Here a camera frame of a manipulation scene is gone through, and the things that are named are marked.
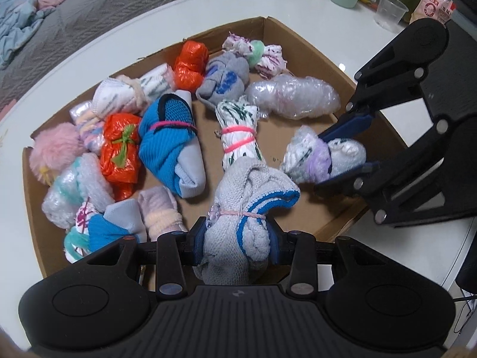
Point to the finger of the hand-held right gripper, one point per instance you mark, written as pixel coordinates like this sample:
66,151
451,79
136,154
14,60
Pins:
350,125
346,179

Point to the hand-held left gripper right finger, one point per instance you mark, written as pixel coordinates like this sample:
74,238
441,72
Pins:
275,242

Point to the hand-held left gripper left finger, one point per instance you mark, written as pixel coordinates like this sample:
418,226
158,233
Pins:
199,242

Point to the bubble wrap bundle purple tie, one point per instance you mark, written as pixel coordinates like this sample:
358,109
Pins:
302,156

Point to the grey sock bundle blue stripe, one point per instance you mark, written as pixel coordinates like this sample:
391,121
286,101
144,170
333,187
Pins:
242,194

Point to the cardboard box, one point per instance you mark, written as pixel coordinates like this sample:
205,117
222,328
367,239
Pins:
277,138

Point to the blue sock bundle pink band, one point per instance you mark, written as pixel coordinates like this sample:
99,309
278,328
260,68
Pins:
164,149

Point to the plain orange bag bundle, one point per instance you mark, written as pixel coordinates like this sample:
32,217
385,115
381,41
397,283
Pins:
190,63

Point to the pale purple sock bundle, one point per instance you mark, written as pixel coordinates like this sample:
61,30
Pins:
156,201

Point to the large bubble wrap bundle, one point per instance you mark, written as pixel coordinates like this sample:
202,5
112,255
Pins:
294,97

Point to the blue and grey sock bundle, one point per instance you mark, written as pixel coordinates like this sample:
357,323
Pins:
108,231

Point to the white purple bundle green tie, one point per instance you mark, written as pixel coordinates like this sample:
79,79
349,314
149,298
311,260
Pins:
272,59

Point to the white green bundle pink band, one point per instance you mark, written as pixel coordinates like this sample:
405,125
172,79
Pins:
238,119

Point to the orange bag bundle green tie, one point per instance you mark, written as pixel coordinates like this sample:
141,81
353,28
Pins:
111,160

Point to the clear plastic cup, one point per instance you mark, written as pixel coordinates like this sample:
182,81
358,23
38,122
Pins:
391,11

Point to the white patterned bundle teal tie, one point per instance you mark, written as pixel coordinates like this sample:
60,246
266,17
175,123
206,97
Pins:
78,248

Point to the grey sock bundle blue dots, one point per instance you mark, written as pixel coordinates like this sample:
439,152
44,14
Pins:
234,67

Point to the bubble wrap bundle teal tie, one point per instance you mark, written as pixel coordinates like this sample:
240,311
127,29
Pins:
63,197

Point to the pink snack packet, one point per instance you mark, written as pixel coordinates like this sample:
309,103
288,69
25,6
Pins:
432,5

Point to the pastel striped bundle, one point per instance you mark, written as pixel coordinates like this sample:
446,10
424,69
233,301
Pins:
87,126

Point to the white patterned cloth beige tie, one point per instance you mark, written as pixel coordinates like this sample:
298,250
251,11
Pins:
115,95

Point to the pink fluffy pompom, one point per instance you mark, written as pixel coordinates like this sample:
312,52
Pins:
52,149

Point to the grey sofa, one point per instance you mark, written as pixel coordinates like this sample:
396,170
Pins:
93,7

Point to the light blue blanket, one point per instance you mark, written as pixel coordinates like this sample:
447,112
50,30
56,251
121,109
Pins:
18,7

